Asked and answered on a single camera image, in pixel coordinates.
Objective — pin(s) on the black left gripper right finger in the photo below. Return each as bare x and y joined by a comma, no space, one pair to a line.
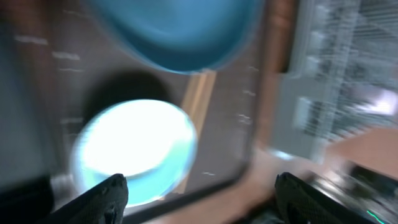
299,202

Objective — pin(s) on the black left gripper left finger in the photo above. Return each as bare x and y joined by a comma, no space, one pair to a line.
104,203

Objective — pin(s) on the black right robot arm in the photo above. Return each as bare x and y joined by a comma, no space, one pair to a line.
368,193

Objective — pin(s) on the grey dishwasher rack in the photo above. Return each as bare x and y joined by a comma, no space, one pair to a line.
342,76

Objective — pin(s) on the light blue bowl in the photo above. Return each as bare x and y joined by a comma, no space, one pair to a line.
152,143

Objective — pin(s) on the black plastic bin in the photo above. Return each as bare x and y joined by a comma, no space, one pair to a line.
27,203

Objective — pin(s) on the dark brown serving tray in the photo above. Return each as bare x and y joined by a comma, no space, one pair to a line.
69,55

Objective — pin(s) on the left wooden chopstick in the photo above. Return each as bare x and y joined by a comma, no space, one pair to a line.
193,94

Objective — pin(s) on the wooden chopstick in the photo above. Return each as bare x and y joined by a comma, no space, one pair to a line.
193,94
204,101

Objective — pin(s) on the right wooden chopstick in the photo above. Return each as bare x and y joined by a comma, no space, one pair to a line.
204,101

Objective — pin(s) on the dark blue plate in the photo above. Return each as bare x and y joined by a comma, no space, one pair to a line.
180,36

